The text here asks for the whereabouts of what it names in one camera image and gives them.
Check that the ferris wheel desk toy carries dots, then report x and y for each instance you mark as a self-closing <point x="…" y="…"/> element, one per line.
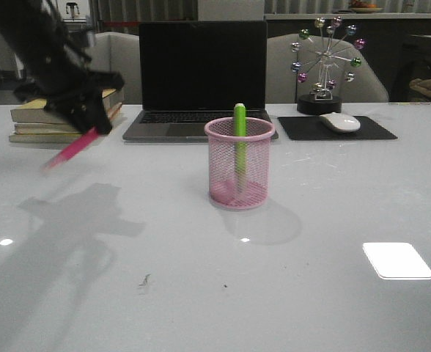
<point x="321" y="98"/>

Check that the fruit bowl on counter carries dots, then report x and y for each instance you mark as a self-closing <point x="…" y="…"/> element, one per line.
<point x="363" y="7"/>

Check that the bottom yellow book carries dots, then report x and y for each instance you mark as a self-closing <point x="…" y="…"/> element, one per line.
<point x="43" y="138"/>

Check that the right grey armchair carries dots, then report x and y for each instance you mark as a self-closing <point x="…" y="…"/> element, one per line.
<point x="356" y="85"/>

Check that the grey laptop computer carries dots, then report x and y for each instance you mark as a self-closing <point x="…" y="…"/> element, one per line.
<point x="193" y="72"/>

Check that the left grey armchair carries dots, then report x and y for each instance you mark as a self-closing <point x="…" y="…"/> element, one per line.
<point x="114" y="51"/>

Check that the grey armchair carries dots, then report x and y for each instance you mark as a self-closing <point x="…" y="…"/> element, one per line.
<point x="356" y="85"/>
<point x="114" y="51"/>

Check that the white computer mouse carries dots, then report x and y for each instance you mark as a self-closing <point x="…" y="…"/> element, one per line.
<point x="339" y="122"/>

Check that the middle white book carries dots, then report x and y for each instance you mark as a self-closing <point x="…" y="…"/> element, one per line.
<point x="47" y="128"/>

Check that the top yellow book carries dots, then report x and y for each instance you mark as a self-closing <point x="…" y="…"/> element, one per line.
<point x="112" y="100"/>

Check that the pink highlighter pen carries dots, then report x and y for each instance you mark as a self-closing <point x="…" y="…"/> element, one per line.
<point x="72" y="150"/>

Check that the black mouse pad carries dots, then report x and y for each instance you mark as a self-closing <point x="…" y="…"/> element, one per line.
<point x="310" y="128"/>

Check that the green highlighter pen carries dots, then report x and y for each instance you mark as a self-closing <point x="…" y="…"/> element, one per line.
<point x="239" y="130"/>

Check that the yellow book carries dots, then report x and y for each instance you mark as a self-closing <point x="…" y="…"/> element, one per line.
<point x="112" y="100"/>
<point x="43" y="138"/>

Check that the pink mesh pen holder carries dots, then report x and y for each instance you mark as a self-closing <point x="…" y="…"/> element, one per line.
<point x="221" y="156"/>

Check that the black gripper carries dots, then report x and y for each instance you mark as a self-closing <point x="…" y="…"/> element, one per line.
<point x="75" y="89"/>

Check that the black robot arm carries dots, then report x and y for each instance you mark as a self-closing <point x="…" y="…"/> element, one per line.
<point x="34" y="33"/>

